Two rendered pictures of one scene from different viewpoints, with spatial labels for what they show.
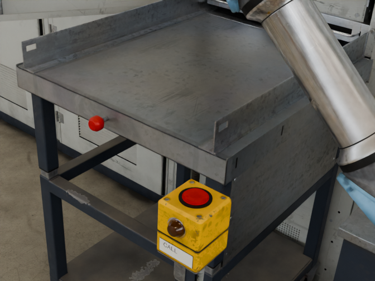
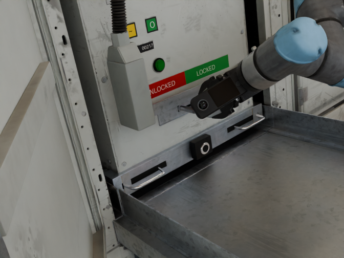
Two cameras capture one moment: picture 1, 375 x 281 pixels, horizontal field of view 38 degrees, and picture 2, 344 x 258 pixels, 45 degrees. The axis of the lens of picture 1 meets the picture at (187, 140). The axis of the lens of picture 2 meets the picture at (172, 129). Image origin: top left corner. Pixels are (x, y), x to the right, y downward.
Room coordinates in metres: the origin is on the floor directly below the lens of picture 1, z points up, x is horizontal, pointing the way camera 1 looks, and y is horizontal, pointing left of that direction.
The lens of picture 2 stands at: (1.37, 0.73, 1.37)
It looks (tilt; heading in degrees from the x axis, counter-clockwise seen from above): 23 degrees down; 287
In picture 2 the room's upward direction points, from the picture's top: 10 degrees counter-clockwise
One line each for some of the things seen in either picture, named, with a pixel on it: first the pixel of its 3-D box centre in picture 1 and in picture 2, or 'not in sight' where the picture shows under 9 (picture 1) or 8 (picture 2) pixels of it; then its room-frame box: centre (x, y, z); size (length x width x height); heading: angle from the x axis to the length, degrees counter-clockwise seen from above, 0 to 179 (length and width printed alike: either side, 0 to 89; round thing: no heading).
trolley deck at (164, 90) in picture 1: (202, 72); (325, 219); (1.31, -0.03, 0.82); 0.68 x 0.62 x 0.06; 143
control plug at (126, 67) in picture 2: not in sight; (129, 85); (1.68, -0.05, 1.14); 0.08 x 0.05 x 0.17; 143
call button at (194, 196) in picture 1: (195, 199); not in sight; (0.65, -0.02, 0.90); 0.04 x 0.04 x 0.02
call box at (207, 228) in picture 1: (193, 224); not in sight; (0.65, -0.02, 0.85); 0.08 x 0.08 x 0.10; 53
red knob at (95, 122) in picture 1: (99, 121); not in sight; (1.02, 0.19, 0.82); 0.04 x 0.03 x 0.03; 143
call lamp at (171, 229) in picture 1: (174, 229); not in sight; (0.62, 0.01, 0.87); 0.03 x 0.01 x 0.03; 53
